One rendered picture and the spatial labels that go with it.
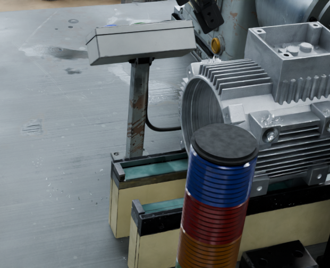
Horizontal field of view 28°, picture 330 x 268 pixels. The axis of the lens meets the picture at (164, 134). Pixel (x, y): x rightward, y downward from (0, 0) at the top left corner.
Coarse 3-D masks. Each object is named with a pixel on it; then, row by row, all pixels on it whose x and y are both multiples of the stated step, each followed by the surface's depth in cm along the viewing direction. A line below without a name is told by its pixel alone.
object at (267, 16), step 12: (264, 0) 131; (276, 0) 128; (288, 0) 124; (300, 0) 121; (312, 0) 119; (324, 0) 119; (264, 12) 132; (276, 12) 128; (288, 12) 124; (300, 12) 121; (312, 12) 119; (324, 12) 120; (264, 24) 134; (276, 24) 128; (324, 24) 121
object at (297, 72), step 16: (256, 32) 95; (272, 32) 98; (288, 32) 99; (304, 32) 100; (320, 32) 99; (256, 48) 95; (272, 48) 91; (288, 48) 94; (304, 48) 95; (320, 48) 100; (272, 64) 91; (288, 64) 89; (304, 64) 91; (320, 64) 92; (272, 80) 92; (288, 80) 91; (304, 80) 92; (320, 80) 93; (288, 96) 92; (304, 96) 93; (320, 96) 95
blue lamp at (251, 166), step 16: (192, 160) 59; (256, 160) 59; (192, 176) 59; (208, 176) 57; (224, 176) 57; (240, 176) 57; (192, 192) 60; (208, 192) 58; (224, 192) 58; (240, 192) 59
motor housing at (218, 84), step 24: (216, 72) 92; (240, 72) 92; (192, 96) 102; (216, 96) 91; (240, 96) 91; (264, 96) 92; (192, 120) 104; (216, 120) 106; (288, 120) 91; (312, 120) 92; (288, 144) 92; (312, 144) 94; (264, 168) 93; (288, 168) 95
